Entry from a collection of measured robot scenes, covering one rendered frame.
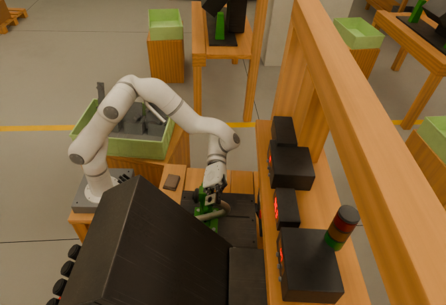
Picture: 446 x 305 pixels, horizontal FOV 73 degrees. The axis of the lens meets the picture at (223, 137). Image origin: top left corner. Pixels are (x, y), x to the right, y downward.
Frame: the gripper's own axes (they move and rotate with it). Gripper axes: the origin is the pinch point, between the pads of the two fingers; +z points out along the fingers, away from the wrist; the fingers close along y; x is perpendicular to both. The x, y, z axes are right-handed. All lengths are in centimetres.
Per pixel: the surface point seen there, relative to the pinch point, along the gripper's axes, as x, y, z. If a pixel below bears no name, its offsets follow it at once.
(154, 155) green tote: 15, -77, -53
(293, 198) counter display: -3.9, 38.2, 9.6
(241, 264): 9.7, 6.1, 23.2
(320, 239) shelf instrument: -5, 46, 23
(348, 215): -11, 56, 20
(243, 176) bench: 51, -29, -37
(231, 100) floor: 144, -131, -210
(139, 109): -2, -82, -85
